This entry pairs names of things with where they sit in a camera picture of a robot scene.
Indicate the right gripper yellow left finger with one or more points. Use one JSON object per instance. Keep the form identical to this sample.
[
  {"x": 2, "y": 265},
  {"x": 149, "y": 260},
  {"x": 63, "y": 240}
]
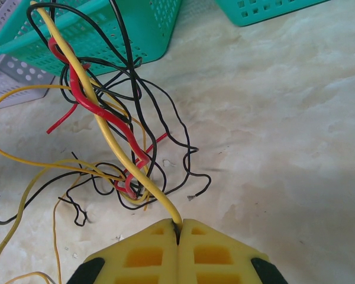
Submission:
[{"x": 142, "y": 260}]

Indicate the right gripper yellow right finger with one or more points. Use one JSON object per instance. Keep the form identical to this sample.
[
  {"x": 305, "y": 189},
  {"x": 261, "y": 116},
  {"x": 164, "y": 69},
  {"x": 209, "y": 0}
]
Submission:
[{"x": 225, "y": 260}]

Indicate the lilac plastic basket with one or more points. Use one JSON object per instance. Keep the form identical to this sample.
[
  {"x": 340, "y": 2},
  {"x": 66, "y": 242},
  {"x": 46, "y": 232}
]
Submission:
[{"x": 6, "y": 80}]

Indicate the teal plastic basket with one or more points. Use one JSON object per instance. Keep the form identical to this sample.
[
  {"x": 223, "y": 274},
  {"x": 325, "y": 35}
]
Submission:
[
  {"x": 100, "y": 32},
  {"x": 266, "y": 10}
]

